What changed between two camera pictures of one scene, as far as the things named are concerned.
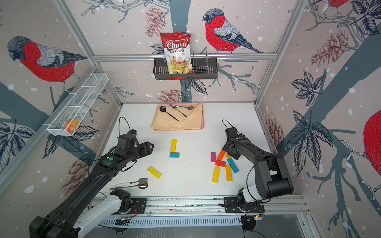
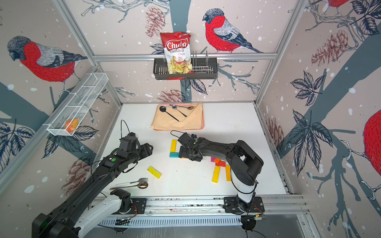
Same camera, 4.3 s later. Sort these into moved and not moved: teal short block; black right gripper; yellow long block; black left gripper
Moved: black right gripper
Not moved: teal short block; black left gripper; yellow long block
